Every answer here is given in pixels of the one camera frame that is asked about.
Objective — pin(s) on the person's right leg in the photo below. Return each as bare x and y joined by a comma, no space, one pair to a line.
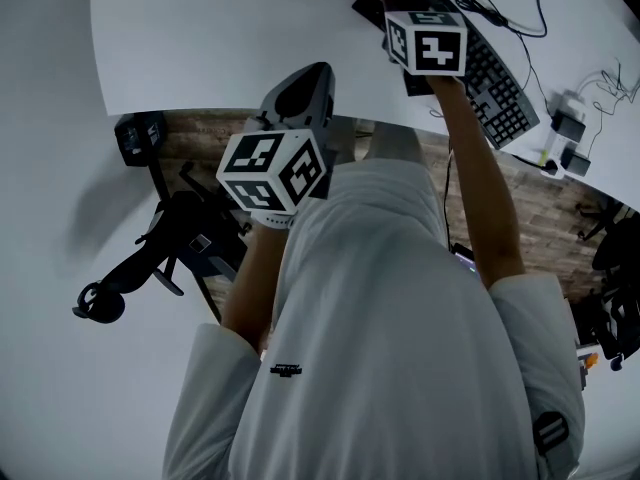
395,140

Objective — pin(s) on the white wristwatch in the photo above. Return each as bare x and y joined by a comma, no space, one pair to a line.
272,220

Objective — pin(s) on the black keyboard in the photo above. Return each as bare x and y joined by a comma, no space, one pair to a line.
500,98

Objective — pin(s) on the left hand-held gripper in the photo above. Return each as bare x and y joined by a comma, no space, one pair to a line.
250,155

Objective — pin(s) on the person's left forearm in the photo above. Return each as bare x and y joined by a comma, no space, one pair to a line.
250,278

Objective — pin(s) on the white power strip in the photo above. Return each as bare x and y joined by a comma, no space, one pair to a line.
551,140

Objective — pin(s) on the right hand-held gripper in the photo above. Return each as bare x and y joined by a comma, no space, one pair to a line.
435,50

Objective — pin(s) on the small orange object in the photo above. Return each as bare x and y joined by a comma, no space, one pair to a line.
590,360

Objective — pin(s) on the black box device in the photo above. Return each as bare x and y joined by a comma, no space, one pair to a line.
140,138

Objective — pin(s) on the black office chair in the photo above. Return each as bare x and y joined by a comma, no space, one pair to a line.
615,268
175,218

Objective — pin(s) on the black touchscreen device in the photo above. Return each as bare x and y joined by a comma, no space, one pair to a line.
462,255

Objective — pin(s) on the person's right forearm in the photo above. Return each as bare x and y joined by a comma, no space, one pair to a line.
475,178

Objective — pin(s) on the black power adapter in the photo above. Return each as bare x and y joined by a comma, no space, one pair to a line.
569,125
575,163

